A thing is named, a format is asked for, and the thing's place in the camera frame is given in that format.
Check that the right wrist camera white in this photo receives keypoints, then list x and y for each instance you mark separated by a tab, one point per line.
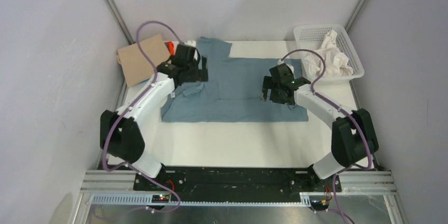
282	62

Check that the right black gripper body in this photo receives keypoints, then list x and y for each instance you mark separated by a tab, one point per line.
276	95

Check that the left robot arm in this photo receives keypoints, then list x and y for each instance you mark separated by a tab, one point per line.
121	131

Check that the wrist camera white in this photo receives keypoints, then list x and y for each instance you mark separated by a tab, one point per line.
282	62
190	43

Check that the white plastic basket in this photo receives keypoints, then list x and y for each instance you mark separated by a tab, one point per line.
310	37

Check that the grey-blue t-shirt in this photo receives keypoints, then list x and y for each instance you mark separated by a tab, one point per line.
232	94

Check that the aluminium frame rail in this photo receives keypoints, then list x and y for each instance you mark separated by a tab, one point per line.
102	187

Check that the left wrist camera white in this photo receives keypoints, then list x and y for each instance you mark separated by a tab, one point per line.
190	43

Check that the folded tan t-shirt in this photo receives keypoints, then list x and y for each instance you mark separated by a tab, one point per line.
135	66

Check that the folded orange t-shirt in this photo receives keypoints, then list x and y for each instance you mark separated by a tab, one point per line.
171	48

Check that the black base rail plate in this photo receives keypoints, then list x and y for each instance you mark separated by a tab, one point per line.
236	184

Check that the crumpled white t-shirt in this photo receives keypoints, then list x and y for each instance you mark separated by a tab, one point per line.
336	62

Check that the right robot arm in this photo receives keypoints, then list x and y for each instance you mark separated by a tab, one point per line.
353	136

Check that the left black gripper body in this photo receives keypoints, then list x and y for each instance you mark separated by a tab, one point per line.
193	76

